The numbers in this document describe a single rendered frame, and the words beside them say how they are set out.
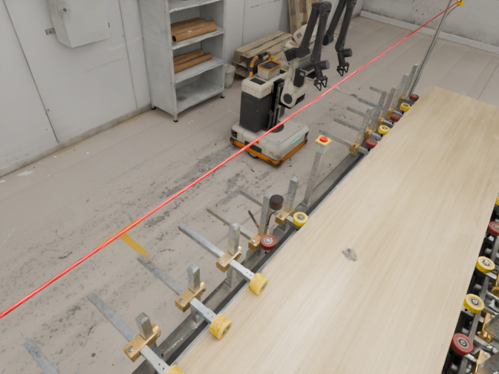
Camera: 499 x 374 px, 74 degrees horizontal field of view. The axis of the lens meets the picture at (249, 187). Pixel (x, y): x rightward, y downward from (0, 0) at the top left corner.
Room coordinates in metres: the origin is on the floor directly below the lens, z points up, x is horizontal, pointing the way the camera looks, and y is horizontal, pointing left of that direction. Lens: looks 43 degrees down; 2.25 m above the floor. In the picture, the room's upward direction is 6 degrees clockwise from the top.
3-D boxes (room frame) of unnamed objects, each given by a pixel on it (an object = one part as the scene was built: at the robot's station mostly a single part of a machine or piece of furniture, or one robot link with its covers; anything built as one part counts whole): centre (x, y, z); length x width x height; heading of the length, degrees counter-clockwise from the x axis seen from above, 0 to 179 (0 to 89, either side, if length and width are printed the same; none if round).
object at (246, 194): (1.37, -0.13, 0.84); 0.43 x 0.03 x 0.04; 56
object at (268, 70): (3.23, -0.07, 0.87); 0.23 x 0.15 x 0.11; 146
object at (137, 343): (0.50, 0.34, 0.95); 0.14 x 0.06 x 0.05; 146
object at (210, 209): (1.18, 0.04, 0.84); 0.43 x 0.03 x 0.04; 56
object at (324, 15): (2.73, -0.42, 1.41); 0.11 x 0.06 x 0.43; 145
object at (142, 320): (0.52, 0.33, 0.87); 0.04 x 0.04 x 0.48; 56
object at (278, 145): (3.16, -0.17, 0.16); 0.67 x 0.64 x 0.25; 56
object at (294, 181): (1.35, -0.24, 0.87); 0.04 x 0.04 x 0.48; 56
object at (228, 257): (0.92, 0.06, 0.95); 0.14 x 0.06 x 0.05; 146
